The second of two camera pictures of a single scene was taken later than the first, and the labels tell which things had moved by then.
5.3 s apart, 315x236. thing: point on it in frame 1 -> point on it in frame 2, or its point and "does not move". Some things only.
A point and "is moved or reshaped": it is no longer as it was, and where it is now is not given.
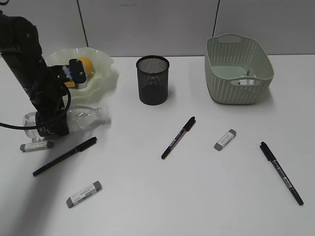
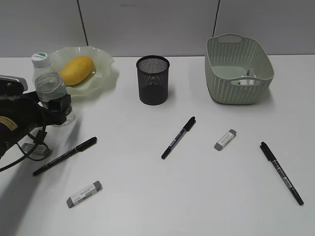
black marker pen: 81,148 does not move
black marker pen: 268,153 does not move
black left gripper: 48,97 -> 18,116
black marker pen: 188,126 does not move
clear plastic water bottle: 81,120 is moved or reshaped
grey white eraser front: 91,190 does not move
